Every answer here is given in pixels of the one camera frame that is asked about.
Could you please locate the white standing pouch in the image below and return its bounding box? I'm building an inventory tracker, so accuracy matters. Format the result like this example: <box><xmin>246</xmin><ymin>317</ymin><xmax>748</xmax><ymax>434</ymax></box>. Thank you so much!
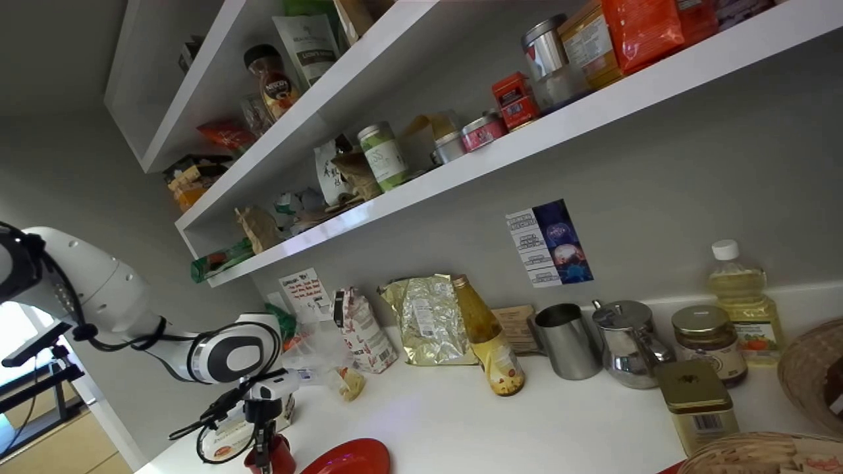
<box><xmin>269</xmin><ymin>7</ymin><xmax>343</xmax><ymax>89</ymax></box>

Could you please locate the dark lidded jar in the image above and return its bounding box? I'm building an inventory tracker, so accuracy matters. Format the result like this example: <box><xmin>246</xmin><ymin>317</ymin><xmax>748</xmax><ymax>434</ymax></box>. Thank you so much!
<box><xmin>240</xmin><ymin>43</ymin><xmax>299</xmax><ymax>122</ymax></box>

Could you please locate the orange red bag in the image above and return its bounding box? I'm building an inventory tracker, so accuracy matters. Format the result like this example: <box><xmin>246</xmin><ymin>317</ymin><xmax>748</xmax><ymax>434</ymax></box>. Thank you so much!
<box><xmin>597</xmin><ymin>0</ymin><xmax>686</xmax><ymax>77</ymax></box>

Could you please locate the wide steel can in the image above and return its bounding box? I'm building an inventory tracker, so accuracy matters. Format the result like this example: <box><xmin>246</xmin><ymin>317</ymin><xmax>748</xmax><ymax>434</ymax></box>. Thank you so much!
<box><xmin>527</xmin><ymin>62</ymin><xmax>590</xmax><ymax>115</ymax></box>

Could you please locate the small red box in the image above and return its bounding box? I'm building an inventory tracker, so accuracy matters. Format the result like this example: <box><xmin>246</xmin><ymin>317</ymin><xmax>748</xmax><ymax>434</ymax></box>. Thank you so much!
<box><xmin>486</xmin><ymin>70</ymin><xmax>541</xmax><ymax>132</ymax></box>

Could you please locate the red cup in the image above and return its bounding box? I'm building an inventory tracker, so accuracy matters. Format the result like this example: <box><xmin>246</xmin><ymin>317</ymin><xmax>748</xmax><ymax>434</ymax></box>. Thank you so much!
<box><xmin>244</xmin><ymin>432</ymin><xmax>299</xmax><ymax>474</ymax></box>

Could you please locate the black metal stand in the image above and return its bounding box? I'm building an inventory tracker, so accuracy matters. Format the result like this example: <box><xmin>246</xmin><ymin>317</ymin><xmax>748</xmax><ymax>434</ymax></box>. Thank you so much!
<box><xmin>0</xmin><ymin>319</ymin><xmax>86</xmax><ymax>459</ymax></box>

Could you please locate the small yellow object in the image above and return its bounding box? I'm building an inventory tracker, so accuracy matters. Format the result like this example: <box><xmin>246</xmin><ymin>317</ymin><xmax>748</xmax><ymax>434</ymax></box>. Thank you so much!
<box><xmin>336</xmin><ymin>367</ymin><xmax>368</xmax><ymax>404</ymax></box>

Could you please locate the green flat packet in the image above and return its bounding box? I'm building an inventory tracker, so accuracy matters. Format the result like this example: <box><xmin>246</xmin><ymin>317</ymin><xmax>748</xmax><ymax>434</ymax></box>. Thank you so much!
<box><xmin>188</xmin><ymin>239</ymin><xmax>257</xmax><ymax>285</ymax></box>

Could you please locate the glass jar gold lid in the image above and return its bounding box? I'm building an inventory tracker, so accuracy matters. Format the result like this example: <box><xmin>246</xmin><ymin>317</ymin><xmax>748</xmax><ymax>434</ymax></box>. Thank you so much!
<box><xmin>668</xmin><ymin>303</ymin><xmax>750</xmax><ymax>386</ymax></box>

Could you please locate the gold foil bag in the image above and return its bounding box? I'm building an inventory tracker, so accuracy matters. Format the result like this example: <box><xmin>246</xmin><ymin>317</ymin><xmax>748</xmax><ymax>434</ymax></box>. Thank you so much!
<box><xmin>375</xmin><ymin>271</ymin><xmax>481</xmax><ymax>369</ymax></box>

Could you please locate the steel cup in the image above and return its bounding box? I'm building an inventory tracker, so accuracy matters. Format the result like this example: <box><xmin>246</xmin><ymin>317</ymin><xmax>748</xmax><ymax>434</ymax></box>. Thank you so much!
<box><xmin>531</xmin><ymin>299</ymin><xmax>602</xmax><ymax>382</ymax></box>

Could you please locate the small brown packet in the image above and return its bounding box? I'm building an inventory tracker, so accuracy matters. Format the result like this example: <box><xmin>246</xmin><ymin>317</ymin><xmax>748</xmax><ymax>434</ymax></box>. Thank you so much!
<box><xmin>489</xmin><ymin>303</ymin><xmax>541</xmax><ymax>359</ymax></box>

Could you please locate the tan small bag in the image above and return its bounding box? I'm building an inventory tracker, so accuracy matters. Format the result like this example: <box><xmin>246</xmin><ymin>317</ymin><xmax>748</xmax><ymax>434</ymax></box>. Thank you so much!
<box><xmin>231</xmin><ymin>206</ymin><xmax>285</xmax><ymax>256</ymax></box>

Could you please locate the gold rectangular tin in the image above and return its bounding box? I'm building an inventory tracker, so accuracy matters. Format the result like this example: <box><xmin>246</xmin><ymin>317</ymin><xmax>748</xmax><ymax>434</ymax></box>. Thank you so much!
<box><xmin>652</xmin><ymin>356</ymin><xmax>743</xmax><ymax>459</ymax></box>

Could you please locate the tan paper bag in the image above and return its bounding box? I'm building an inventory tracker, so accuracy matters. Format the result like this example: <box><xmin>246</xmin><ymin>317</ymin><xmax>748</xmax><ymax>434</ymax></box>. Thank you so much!
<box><xmin>399</xmin><ymin>110</ymin><xmax>458</xmax><ymax>173</ymax></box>

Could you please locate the clear plastic bag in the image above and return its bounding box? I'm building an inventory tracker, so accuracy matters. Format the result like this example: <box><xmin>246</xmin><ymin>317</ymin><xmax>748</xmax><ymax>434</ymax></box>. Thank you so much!
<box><xmin>275</xmin><ymin>323</ymin><xmax>353</xmax><ymax>390</ymax></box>

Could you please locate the small dark object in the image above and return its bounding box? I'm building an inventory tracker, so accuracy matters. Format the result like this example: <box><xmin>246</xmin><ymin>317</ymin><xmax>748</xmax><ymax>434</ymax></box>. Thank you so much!
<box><xmin>175</xmin><ymin>34</ymin><xmax>204</xmax><ymax>73</ymax></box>

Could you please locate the bluish grey bag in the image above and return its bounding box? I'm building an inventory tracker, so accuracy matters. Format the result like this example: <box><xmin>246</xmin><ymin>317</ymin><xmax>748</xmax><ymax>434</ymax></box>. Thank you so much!
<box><xmin>271</xmin><ymin>188</ymin><xmax>332</xmax><ymax>239</ymax></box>

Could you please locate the yellow packets stack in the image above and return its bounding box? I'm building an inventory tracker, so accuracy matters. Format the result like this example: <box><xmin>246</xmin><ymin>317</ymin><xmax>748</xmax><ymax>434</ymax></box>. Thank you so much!
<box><xmin>166</xmin><ymin>155</ymin><xmax>231</xmax><ymax>213</ymax></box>

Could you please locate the flat wicker tray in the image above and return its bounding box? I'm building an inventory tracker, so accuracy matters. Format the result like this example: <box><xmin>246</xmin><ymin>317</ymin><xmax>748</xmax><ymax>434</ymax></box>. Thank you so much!
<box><xmin>656</xmin><ymin>429</ymin><xmax>843</xmax><ymax>474</ymax></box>

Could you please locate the yellow oil bottle white cap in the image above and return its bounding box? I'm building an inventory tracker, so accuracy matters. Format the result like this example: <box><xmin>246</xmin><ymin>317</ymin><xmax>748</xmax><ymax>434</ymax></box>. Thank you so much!
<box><xmin>702</xmin><ymin>236</ymin><xmax>788</xmax><ymax>367</ymax></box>

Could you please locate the green plastic bag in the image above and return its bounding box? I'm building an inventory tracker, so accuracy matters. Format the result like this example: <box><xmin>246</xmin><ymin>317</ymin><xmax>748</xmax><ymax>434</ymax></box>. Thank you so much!
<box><xmin>261</xmin><ymin>297</ymin><xmax>299</xmax><ymax>346</ymax></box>

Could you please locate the small white tin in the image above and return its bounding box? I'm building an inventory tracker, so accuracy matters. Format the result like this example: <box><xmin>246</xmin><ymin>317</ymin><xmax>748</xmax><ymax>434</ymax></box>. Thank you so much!
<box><xmin>428</xmin><ymin>128</ymin><xmax>468</xmax><ymax>167</ymax></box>

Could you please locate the red flat packet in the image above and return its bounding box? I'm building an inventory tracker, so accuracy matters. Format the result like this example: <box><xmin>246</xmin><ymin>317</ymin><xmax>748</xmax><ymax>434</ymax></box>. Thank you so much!
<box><xmin>194</xmin><ymin>115</ymin><xmax>257</xmax><ymax>157</ymax></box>

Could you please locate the steel pot with lid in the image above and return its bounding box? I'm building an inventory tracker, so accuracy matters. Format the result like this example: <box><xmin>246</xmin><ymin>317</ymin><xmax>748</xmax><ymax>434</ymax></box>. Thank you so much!
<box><xmin>586</xmin><ymin>297</ymin><xmax>680</xmax><ymax>392</ymax></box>

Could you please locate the blue white wall leaflet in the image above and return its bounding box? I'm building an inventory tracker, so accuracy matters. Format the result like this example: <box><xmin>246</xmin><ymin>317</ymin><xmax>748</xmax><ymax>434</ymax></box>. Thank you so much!
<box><xmin>503</xmin><ymin>197</ymin><xmax>595</xmax><ymax>289</ymax></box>

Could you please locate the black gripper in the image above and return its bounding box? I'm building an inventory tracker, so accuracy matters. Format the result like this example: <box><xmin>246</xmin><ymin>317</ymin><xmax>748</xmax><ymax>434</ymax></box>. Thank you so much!
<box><xmin>244</xmin><ymin>407</ymin><xmax>290</xmax><ymax>474</ymax></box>

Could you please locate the pink round tin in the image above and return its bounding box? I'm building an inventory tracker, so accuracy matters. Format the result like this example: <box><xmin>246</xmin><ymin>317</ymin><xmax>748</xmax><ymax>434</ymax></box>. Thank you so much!
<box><xmin>458</xmin><ymin>114</ymin><xmax>507</xmax><ymax>155</ymax></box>

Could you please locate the thick white shelf board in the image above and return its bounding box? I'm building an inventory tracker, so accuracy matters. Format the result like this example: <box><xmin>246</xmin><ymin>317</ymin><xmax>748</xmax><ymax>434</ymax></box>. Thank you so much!
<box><xmin>138</xmin><ymin>0</ymin><xmax>441</xmax><ymax>176</ymax></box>
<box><xmin>173</xmin><ymin>0</ymin><xmax>843</xmax><ymax>289</ymax></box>

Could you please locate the dark brown packet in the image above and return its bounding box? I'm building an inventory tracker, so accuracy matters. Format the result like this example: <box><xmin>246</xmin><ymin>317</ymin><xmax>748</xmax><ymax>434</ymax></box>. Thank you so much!
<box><xmin>329</xmin><ymin>134</ymin><xmax>382</xmax><ymax>206</ymax></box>

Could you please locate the round wicker basket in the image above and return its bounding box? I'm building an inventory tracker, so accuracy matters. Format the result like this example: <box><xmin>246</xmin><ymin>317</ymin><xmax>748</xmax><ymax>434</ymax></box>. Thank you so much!
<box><xmin>775</xmin><ymin>317</ymin><xmax>843</xmax><ymax>438</ymax></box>

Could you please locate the red plate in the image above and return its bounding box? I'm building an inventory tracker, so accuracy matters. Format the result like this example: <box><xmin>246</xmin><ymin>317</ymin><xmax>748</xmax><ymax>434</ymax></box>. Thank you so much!
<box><xmin>299</xmin><ymin>434</ymin><xmax>395</xmax><ymax>474</ymax></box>

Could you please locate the brown cardboard box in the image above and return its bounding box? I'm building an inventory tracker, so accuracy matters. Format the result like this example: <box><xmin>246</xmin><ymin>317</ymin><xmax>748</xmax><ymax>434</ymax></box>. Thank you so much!
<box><xmin>332</xmin><ymin>0</ymin><xmax>397</xmax><ymax>48</ymax></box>

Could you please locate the white red paper card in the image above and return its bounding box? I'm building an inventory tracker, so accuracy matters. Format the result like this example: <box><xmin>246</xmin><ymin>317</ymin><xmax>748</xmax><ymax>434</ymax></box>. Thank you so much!
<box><xmin>275</xmin><ymin>267</ymin><xmax>336</xmax><ymax>330</ymax></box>

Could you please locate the white printed bag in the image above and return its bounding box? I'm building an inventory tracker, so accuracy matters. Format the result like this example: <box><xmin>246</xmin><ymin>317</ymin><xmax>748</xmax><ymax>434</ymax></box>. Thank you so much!
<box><xmin>311</xmin><ymin>134</ymin><xmax>353</xmax><ymax>210</ymax></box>

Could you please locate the tall steel can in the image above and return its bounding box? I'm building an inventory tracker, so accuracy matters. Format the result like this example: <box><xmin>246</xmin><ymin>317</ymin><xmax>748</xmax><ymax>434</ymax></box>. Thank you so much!
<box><xmin>522</xmin><ymin>11</ymin><xmax>570</xmax><ymax>82</ymax></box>

